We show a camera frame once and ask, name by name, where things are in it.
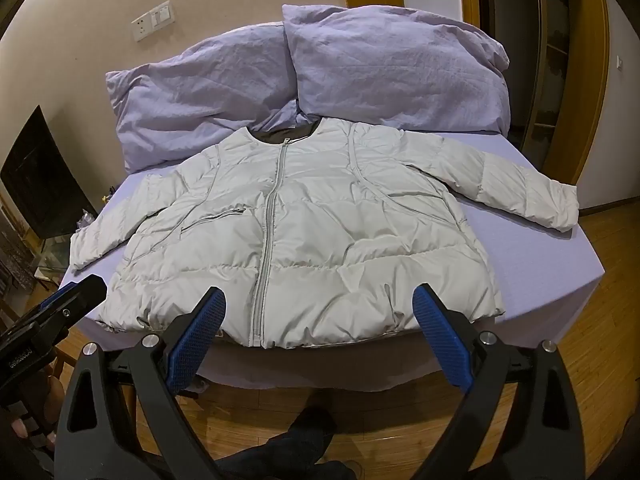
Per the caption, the white puffer jacket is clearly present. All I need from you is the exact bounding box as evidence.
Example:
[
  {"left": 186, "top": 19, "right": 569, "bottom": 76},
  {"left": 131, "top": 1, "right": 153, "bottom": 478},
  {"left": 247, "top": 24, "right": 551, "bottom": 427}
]
[{"left": 69, "top": 116, "right": 581, "bottom": 350}]

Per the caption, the lavender pillow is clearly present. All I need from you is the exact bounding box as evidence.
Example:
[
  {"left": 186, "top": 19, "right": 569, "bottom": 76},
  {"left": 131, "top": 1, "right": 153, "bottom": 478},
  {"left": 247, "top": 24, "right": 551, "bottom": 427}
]
[
  {"left": 281, "top": 4, "right": 511, "bottom": 134},
  {"left": 105, "top": 24, "right": 302, "bottom": 174}
]

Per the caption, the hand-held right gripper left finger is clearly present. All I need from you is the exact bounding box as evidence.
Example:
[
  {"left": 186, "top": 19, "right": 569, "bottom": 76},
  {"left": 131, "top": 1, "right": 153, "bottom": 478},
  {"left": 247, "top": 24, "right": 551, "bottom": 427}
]
[{"left": 55, "top": 286, "right": 227, "bottom": 480}]

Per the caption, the wooden door frame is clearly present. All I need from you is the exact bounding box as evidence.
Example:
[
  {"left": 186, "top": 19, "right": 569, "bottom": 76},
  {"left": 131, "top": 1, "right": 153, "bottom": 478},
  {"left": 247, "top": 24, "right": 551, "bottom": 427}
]
[{"left": 440, "top": 0, "right": 610, "bottom": 187}]

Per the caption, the bed with lavender sheet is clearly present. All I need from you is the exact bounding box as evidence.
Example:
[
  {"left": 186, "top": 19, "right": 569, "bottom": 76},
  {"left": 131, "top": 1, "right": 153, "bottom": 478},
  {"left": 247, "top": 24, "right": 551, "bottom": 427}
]
[{"left": 57, "top": 130, "right": 609, "bottom": 394}]

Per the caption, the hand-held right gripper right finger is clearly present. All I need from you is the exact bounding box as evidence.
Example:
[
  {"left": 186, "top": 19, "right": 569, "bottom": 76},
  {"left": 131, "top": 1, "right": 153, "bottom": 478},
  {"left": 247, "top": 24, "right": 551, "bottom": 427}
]
[{"left": 411, "top": 283, "right": 599, "bottom": 480}]

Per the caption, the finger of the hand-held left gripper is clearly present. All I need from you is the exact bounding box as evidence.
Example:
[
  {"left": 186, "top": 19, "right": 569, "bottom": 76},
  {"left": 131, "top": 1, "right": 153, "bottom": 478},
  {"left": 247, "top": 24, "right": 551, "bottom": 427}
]
[{"left": 20, "top": 274, "right": 109, "bottom": 332}]

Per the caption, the glass-topped bedside table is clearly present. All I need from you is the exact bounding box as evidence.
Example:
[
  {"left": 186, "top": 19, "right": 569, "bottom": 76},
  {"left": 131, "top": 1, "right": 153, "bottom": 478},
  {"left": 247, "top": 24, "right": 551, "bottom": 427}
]
[{"left": 33, "top": 234, "right": 77, "bottom": 282}]

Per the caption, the white light switch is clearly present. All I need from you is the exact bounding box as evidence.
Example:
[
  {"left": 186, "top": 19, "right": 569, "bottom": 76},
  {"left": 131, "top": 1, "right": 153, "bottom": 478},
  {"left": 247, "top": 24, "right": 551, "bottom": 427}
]
[{"left": 151, "top": 3, "right": 176, "bottom": 28}]

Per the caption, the black television screen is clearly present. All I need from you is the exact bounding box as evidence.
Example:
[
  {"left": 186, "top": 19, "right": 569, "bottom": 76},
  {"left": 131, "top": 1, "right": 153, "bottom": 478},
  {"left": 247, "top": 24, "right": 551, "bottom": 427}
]
[{"left": 0, "top": 105, "right": 99, "bottom": 240}]

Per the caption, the person's dark trouser leg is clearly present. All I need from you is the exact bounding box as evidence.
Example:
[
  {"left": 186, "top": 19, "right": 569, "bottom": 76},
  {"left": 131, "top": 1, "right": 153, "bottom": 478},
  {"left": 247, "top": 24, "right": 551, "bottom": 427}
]
[{"left": 234, "top": 406, "right": 352, "bottom": 480}]

